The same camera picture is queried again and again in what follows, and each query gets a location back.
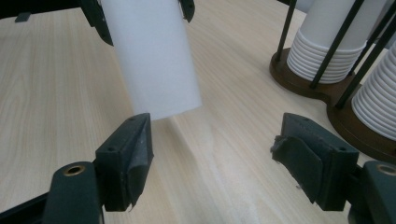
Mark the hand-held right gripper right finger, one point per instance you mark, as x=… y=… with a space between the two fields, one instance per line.
x=323 y=155

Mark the short stack of white cups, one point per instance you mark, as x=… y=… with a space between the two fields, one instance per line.
x=327 y=31

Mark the tall stack of white cups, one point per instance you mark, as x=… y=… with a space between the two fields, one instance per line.
x=379 y=99

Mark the black tape piece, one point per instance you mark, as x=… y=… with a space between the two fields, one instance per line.
x=23 y=17

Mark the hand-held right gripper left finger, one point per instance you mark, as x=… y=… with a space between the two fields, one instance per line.
x=120 y=161

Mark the dark brown double cup holder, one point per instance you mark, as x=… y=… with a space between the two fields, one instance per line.
x=295 y=84

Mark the single white paper cup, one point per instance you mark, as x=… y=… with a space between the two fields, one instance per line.
x=152 y=56

